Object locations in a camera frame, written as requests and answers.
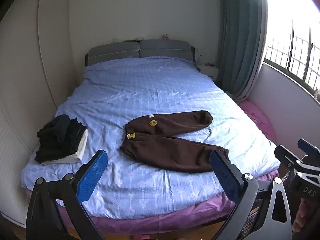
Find barred window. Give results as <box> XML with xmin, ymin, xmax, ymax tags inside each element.
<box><xmin>262</xmin><ymin>0</ymin><xmax>320</xmax><ymax>103</ymax></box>

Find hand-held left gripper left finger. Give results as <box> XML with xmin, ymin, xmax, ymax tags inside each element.
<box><xmin>25</xmin><ymin>149</ymin><xmax>109</xmax><ymax>240</ymax></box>

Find pink blanket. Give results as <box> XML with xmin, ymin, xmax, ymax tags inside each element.
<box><xmin>237</xmin><ymin>100</ymin><xmax>278</xmax><ymax>143</ymax></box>

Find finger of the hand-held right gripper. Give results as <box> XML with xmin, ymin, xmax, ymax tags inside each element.
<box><xmin>297</xmin><ymin>138</ymin><xmax>320</xmax><ymax>161</ymax></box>
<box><xmin>274</xmin><ymin>145</ymin><xmax>305</xmax><ymax>171</ymax></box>

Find bed with blue sheet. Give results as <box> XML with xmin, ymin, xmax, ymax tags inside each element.
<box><xmin>21</xmin><ymin>56</ymin><xmax>281</xmax><ymax>219</ymax></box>

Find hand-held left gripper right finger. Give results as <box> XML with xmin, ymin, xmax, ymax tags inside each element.
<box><xmin>209</xmin><ymin>149</ymin><xmax>292</xmax><ymax>240</ymax></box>

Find purple bed skirt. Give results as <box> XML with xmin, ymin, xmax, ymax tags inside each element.
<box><xmin>57</xmin><ymin>169</ymin><xmax>279</xmax><ymax>236</ymax></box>

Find stack of dark folded clothes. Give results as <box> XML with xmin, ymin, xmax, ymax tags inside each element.
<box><xmin>35</xmin><ymin>114</ymin><xmax>88</xmax><ymax>163</ymax></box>

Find white nightstand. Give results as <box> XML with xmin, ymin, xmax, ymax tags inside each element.
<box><xmin>196</xmin><ymin>64</ymin><xmax>220</xmax><ymax>82</ymax></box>

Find teal curtain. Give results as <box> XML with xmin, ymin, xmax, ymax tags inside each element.
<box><xmin>217</xmin><ymin>0</ymin><xmax>269</xmax><ymax>102</ymax></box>

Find brown pants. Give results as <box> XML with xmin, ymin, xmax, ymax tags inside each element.
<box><xmin>120</xmin><ymin>110</ymin><xmax>229</xmax><ymax>173</ymax></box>

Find white wardrobe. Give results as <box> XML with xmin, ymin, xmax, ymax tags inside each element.
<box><xmin>0</xmin><ymin>0</ymin><xmax>83</xmax><ymax>228</ymax></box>

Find person's right hand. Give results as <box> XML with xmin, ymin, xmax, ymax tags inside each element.
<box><xmin>294</xmin><ymin>197</ymin><xmax>312</xmax><ymax>233</ymax></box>

